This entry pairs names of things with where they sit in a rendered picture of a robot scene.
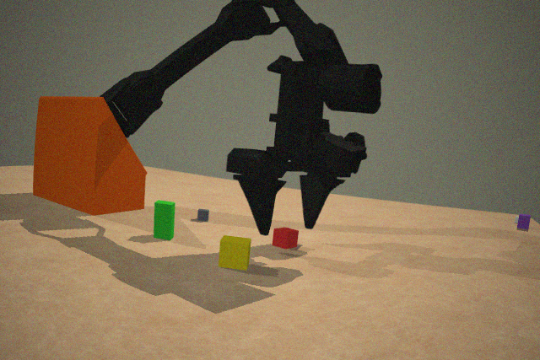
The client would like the green block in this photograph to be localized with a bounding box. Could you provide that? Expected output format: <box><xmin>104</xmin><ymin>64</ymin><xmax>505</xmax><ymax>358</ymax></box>
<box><xmin>154</xmin><ymin>220</ymin><xmax>175</xmax><ymax>240</ymax></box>
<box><xmin>154</xmin><ymin>200</ymin><xmax>176</xmax><ymax>223</ymax></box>

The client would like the yellow block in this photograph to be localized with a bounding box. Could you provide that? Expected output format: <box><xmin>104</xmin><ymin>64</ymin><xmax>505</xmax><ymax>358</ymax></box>
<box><xmin>219</xmin><ymin>235</ymin><xmax>251</xmax><ymax>270</ymax></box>

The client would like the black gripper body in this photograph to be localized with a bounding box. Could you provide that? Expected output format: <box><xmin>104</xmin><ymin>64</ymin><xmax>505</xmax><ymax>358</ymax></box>
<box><xmin>226</xmin><ymin>106</ymin><xmax>351</xmax><ymax>180</ymax></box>

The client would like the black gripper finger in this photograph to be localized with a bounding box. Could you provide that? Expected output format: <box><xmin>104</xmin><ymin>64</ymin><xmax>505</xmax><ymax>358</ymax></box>
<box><xmin>300</xmin><ymin>175</ymin><xmax>345</xmax><ymax>229</ymax></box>
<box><xmin>233</xmin><ymin>175</ymin><xmax>287</xmax><ymax>236</ymax></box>

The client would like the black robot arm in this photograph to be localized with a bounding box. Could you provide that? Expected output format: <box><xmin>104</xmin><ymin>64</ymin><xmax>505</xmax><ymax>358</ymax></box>
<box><xmin>100</xmin><ymin>0</ymin><xmax>382</xmax><ymax>176</ymax></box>

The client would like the purple block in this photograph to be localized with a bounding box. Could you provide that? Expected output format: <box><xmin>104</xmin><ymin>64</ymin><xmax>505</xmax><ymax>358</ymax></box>
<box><xmin>517</xmin><ymin>214</ymin><xmax>531</xmax><ymax>229</ymax></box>

